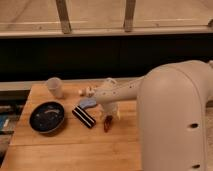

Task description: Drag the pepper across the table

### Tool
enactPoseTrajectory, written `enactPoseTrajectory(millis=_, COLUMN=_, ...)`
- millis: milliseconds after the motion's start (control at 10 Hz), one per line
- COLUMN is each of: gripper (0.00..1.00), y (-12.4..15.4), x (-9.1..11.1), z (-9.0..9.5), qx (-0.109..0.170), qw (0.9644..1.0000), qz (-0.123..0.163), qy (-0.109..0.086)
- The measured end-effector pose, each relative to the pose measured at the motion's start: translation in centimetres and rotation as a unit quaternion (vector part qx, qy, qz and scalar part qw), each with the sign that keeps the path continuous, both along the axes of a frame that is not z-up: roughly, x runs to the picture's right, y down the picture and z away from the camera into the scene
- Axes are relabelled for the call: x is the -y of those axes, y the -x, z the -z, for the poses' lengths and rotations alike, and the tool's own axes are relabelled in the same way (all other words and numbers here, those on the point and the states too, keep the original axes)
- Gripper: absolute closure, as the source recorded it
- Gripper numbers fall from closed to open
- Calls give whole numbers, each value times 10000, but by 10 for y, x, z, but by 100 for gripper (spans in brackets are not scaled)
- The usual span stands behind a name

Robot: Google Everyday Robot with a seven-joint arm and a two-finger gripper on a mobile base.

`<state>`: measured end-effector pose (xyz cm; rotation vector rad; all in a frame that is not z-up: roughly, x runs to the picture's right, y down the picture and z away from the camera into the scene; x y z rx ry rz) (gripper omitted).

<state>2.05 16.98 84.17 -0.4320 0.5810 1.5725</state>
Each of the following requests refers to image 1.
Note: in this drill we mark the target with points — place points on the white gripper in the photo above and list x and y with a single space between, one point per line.
108 109

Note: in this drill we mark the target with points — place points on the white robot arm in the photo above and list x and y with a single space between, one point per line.
171 105

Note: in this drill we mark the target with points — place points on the black white striped block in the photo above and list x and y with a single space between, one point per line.
84 117

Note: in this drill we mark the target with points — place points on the light blue sponge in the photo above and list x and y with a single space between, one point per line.
87 103

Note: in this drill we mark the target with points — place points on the dark blue bowl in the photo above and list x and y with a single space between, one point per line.
47 117

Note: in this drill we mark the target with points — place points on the white plastic cup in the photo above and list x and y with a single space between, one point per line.
54 85

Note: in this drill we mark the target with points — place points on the right wooden window post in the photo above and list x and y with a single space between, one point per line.
129 15

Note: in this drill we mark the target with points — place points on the wooden window post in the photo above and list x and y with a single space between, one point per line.
63 16
129 15

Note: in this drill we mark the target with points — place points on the left wooden window post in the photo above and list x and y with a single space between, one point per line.
63 16

